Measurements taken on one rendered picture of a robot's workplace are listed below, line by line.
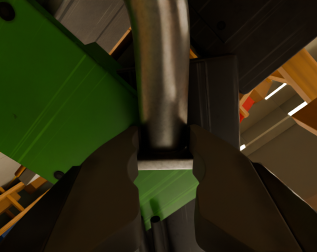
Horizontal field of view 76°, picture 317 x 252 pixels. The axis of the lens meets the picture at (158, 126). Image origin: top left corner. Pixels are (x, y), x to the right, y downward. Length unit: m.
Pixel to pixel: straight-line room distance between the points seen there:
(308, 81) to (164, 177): 0.87
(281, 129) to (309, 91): 6.72
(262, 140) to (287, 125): 0.88
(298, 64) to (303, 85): 0.08
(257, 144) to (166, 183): 7.54
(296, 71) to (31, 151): 0.92
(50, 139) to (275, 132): 7.59
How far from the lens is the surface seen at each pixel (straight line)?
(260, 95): 4.06
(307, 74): 0.99
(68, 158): 0.19
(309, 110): 0.73
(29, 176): 0.40
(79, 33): 0.63
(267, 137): 7.69
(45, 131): 0.18
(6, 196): 5.96
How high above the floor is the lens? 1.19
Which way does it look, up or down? 4 degrees up
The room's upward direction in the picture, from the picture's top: 136 degrees clockwise
